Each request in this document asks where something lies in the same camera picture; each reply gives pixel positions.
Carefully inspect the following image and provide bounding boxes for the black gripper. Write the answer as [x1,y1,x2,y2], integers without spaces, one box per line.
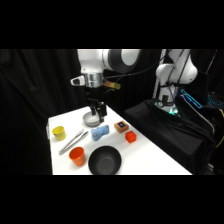
[86,97,107,124]

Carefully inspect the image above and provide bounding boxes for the wooden block with blue top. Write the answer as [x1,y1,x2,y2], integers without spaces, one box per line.
[113,120,130,135]

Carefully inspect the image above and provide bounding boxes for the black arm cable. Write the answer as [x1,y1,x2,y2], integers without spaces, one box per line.
[104,49,174,81]

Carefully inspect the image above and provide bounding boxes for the orange cup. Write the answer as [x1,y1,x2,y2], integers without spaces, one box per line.
[68,146,87,167]

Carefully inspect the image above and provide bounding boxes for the backlit keyboard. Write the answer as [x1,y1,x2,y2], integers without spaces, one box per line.
[206,94,224,110]

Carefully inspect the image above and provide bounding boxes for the blue lit device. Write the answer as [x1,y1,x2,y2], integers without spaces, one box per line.
[179,88,203,110]

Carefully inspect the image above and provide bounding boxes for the black curtain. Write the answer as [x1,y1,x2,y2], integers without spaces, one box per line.
[0,49,224,176]

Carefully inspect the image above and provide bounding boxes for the yellow cable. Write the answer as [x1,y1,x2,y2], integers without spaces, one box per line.
[214,109,224,152]

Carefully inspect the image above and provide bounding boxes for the black bowl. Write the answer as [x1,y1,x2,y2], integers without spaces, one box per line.
[87,145,123,176]

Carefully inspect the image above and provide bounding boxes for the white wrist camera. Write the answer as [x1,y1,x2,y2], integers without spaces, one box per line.
[70,75,87,87]

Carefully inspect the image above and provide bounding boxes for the blue cloth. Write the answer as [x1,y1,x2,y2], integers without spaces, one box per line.
[90,124,111,142]

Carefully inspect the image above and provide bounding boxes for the red cube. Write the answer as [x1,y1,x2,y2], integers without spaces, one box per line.
[125,130,138,144]

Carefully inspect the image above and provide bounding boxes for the black draped robot stand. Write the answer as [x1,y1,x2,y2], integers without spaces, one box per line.
[123,98,215,175]

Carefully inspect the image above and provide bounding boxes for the yellow cup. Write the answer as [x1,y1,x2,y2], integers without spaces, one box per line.
[51,125,67,142]

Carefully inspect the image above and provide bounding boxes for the metal tongs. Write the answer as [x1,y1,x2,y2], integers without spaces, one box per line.
[58,128,90,156]

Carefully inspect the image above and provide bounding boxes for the gray metal bowl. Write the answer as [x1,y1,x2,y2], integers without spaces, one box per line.
[82,111,103,128]

